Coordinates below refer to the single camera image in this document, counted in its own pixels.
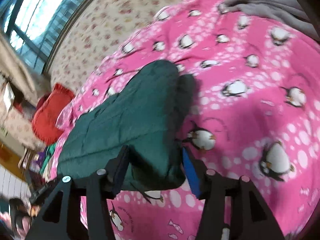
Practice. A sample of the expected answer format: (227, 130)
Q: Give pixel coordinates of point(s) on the pink penguin blanket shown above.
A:
(257, 110)

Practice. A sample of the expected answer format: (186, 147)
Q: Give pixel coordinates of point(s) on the green knitted garment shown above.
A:
(49, 153)

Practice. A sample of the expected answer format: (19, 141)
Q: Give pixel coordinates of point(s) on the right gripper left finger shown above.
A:
(77, 208)

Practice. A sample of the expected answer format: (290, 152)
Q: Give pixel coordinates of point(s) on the grey garment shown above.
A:
(290, 12)

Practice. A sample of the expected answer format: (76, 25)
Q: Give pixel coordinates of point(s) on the red heart-shaped ruffled pillow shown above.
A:
(47, 112)

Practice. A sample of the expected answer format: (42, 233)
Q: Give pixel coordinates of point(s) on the beige curtain left side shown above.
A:
(32, 85)

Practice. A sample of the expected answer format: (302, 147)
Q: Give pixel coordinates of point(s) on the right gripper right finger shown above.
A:
(233, 208)

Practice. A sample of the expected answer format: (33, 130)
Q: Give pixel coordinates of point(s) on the dark green quilted jacket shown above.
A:
(146, 116)

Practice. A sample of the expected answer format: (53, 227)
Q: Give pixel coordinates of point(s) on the floral bed sheet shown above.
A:
(97, 30)

